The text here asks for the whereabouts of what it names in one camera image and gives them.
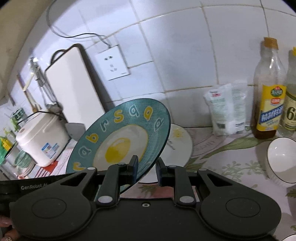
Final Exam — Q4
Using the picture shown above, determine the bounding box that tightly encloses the person's hand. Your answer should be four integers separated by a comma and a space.
0, 216, 20, 241

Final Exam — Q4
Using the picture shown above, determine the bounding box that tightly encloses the white plate with sun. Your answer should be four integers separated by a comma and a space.
136, 119, 193, 184

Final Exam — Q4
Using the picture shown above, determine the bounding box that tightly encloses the white bowl black rim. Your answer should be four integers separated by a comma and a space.
265, 137, 295, 188

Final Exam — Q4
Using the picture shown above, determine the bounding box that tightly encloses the cooking wine bottle yellow label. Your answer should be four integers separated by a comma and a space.
252, 37, 287, 140

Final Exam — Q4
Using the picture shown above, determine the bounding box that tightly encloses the black power cable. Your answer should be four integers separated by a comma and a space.
46, 0, 113, 48

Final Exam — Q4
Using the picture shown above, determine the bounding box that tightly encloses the teal egg pattern plate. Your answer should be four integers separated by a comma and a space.
66, 98, 171, 182

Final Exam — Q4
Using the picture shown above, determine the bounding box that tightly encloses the white salt bag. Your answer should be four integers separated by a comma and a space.
204, 80, 247, 136

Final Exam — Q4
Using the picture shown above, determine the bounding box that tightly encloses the hanging metal ladle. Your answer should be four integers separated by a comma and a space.
30, 57, 62, 113

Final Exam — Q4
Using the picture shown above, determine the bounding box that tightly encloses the white vinegar bottle yellow cap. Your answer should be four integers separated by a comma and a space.
278, 47, 296, 137

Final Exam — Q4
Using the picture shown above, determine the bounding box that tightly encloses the white wall socket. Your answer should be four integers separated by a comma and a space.
95, 45, 130, 81

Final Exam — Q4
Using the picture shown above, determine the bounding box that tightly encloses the white rice cooker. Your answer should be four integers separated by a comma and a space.
16, 113, 70, 167

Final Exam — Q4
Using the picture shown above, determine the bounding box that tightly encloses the white cutting board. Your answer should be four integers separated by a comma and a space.
45, 44, 105, 128

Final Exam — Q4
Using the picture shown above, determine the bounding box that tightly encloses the floral tablecloth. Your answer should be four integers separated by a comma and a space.
21, 126, 296, 237

